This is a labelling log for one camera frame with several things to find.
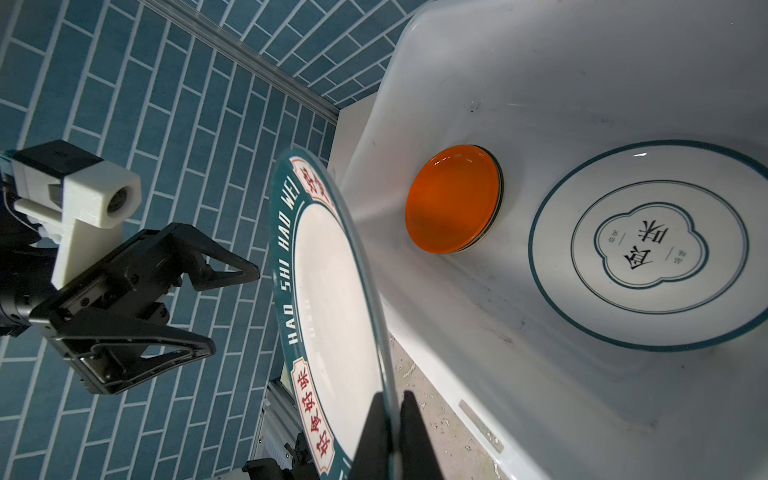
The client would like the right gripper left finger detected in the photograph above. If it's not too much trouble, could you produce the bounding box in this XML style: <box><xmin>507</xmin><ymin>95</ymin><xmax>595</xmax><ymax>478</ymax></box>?
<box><xmin>349</xmin><ymin>392</ymin><xmax>392</xmax><ymax>480</ymax></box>

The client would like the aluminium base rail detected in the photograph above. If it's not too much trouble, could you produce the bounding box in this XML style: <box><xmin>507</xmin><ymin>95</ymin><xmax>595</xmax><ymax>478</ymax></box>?
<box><xmin>242</xmin><ymin>380</ymin><xmax>315</xmax><ymax>479</ymax></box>

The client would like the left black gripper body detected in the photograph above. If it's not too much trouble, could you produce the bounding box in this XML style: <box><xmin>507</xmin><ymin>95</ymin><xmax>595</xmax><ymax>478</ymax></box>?
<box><xmin>1</xmin><ymin>227</ymin><xmax>180</xmax><ymax>336</ymax></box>

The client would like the orange plate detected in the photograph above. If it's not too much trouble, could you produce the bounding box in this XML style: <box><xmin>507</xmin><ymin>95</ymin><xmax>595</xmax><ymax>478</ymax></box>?
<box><xmin>404</xmin><ymin>143</ymin><xmax>502</xmax><ymax>255</ymax></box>

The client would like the white plastic bin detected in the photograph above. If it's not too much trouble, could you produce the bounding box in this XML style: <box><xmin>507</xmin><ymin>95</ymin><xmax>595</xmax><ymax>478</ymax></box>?
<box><xmin>340</xmin><ymin>1</ymin><xmax>767</xmax><ymax>479</ymax></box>

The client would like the floral table mat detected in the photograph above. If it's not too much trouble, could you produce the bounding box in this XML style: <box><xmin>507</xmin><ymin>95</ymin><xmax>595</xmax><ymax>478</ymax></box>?
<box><xmin>389</xmin><ymin>335</ymin><xmax>506</xmax><ymax>480</ymax></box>

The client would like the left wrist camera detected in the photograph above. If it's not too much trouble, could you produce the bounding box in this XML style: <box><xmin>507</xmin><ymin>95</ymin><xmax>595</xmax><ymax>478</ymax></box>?
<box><xmin>10</xmin><ymin>140</ymin><xmax>142</xmax><ymax>289</ymax></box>

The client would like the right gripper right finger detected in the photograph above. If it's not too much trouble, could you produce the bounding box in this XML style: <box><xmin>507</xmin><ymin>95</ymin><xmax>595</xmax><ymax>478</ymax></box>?
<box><xmin>400</xmin><ymin>390</ymin><xmax>443</xmax><ymax>480</ymax></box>

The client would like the white plate black pattern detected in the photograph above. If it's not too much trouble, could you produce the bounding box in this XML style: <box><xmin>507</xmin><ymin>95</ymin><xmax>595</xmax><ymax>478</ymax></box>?
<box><xmin>528</xmin><ymin>140</ymin><xmax>767</xmax><ymax>352</ymax></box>

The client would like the green rimmed white plate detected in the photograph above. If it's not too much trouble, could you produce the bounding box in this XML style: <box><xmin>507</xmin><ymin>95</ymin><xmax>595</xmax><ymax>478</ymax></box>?
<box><xmin>269</xmin><ymin>148</ymin><xmax>401</xmax><ymax>479</ymax></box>

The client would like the green patterned plate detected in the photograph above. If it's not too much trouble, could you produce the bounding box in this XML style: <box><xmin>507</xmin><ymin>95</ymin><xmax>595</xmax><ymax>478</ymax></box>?
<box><xmin>456</xmin><ymin>145</ymin><xmax>504</xmax><ymax>251</ymax></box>

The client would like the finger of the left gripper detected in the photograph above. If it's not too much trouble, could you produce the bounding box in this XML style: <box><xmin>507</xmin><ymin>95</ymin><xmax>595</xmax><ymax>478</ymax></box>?
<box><xmin>119</xmin><ymin>221</ymin><xmax>262</xmax><ymax>295</ymax></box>
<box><xmin>31</xmin><ymin>305</ymin><xmax>216</xmax><ymax>395</ymax></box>

